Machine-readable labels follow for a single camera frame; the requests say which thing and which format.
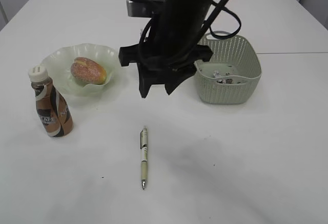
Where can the green plastic basket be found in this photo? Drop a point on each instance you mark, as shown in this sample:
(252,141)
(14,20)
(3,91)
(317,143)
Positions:
(233,58)

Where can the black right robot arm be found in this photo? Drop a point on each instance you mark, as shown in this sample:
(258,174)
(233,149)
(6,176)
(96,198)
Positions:
(169,44)

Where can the cream patterned pen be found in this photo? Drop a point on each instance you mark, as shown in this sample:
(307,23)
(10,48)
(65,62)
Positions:
(144,157)

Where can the sugared bread roll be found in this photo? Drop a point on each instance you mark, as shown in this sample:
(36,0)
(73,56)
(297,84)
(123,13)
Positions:
(88,71)

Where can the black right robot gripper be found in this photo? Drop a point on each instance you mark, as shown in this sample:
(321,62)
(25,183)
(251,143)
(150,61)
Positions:
(160,70)

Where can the brown Nescafe coffee bottle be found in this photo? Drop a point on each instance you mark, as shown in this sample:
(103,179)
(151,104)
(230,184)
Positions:
(51,107)

